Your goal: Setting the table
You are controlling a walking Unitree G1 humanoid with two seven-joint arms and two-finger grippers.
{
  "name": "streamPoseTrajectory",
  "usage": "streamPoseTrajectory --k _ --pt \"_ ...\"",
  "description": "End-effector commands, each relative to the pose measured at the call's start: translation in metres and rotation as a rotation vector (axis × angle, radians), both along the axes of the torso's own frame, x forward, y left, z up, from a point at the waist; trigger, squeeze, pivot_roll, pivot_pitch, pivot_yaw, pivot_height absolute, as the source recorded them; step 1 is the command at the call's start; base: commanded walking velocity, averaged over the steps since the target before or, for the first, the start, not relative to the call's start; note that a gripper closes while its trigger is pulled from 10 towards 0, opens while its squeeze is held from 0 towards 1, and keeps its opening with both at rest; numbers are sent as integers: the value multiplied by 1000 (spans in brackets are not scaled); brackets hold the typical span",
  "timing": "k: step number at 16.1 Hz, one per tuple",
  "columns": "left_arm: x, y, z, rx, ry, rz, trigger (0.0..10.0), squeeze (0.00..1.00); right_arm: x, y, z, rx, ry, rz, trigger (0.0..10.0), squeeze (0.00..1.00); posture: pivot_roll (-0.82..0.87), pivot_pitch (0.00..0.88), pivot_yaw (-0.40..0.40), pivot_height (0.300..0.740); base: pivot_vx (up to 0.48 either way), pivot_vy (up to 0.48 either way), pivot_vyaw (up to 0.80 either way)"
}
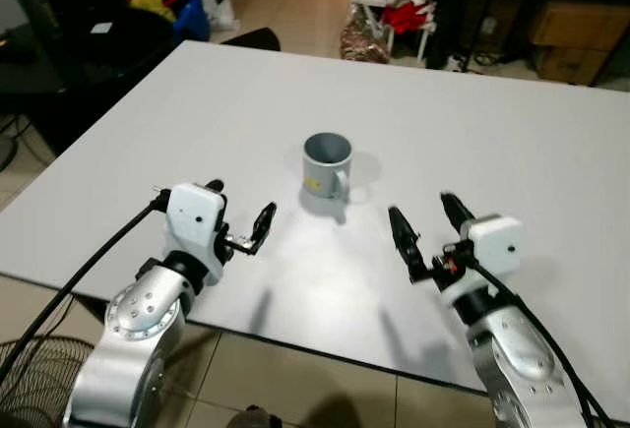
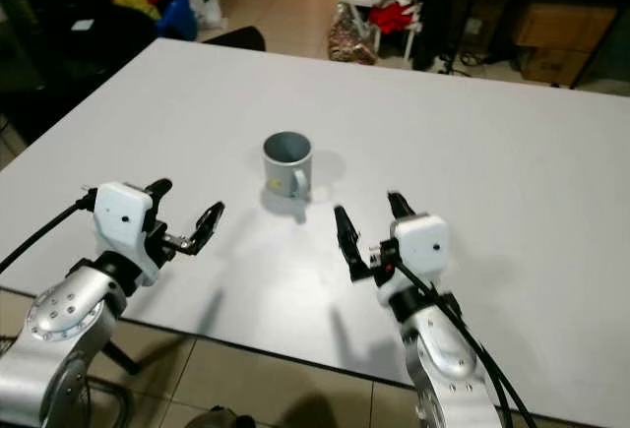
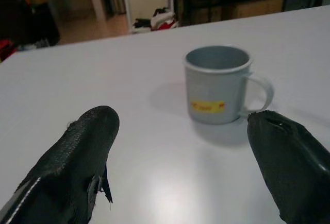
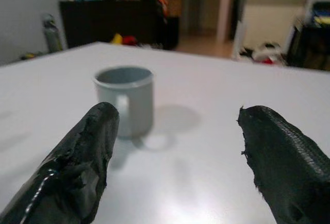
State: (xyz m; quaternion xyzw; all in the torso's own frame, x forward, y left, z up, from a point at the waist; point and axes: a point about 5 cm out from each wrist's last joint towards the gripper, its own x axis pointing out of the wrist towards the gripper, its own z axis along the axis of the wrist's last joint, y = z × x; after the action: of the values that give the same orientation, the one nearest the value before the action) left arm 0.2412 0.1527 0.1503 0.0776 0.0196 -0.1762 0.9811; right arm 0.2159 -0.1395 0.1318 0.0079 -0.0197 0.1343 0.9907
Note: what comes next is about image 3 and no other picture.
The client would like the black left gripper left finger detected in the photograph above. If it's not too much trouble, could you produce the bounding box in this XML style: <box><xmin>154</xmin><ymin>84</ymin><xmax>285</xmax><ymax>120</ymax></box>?
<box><xmin>0</xmin><ymin>106</ymin><xmax>120</xmax><ymax>224</ymax></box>

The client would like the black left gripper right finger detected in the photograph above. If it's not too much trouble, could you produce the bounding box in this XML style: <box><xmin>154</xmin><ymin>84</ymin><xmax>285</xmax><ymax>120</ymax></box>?
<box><xmin>246</xmin><ymin>110</ymin><xmax>330</xmax><ymax>224</ymax></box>

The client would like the grey mug with yellow label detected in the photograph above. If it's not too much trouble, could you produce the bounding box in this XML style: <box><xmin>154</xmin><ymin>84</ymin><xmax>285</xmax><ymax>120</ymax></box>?
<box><xmin>183</xmin><ymin>45</ymin><xmax>274</xmax><ymax>126</ymax></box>

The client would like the black chair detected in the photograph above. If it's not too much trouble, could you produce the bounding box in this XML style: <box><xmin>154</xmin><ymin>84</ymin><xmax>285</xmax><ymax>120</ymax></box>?
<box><xmin>0</xmin><ymin>0</ymin><xmax>61</xmax><ymax>53</ymax></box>

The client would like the red cloth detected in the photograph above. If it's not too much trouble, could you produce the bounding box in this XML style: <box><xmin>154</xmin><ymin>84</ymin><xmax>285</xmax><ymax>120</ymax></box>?
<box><xmin>159</xmin><ymin>20</ymin><xmax>179</xmax><ymax>31</ymax></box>

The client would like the small brown cardboard box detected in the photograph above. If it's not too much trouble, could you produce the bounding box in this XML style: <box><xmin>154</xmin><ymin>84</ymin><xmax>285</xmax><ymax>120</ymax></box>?
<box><xmin>190</xmin><ymin>5</ymin><xmax>223</xmax><ymax>23</ymax></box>

